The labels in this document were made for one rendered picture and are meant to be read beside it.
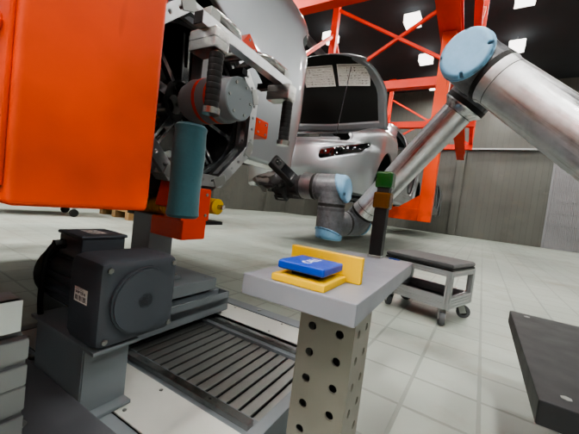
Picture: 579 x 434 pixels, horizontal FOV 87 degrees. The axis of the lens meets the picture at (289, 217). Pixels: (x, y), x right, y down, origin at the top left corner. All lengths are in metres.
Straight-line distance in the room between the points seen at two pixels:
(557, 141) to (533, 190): 14.60
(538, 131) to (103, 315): 0.91
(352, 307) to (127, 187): 0.33
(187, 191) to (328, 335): 0.53
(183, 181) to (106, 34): 0.47
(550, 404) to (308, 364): 0.38
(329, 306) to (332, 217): 0.61
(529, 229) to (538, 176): 2.08
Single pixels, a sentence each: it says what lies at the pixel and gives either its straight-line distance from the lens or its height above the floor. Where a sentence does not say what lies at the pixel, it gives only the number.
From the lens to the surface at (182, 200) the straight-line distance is 0.87.
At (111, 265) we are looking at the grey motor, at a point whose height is 0.40.
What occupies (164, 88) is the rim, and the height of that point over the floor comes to 0.87.
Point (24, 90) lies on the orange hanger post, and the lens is 0.43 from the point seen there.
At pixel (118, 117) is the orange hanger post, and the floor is 0.64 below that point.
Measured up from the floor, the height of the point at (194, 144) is 0.68.
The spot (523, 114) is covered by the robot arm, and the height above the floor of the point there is 0.79.
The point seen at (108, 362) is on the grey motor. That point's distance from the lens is 0.80.
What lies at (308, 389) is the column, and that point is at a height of 0.24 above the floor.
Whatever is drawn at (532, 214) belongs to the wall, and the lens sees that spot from 15.30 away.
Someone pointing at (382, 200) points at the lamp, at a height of 0.59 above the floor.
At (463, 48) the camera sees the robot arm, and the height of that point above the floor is 0.94.
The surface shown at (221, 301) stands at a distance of 1.29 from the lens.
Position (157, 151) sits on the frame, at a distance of 0.96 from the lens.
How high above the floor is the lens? 0.56
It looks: 3 degrees down
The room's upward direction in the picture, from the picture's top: 7 degrees clockwise
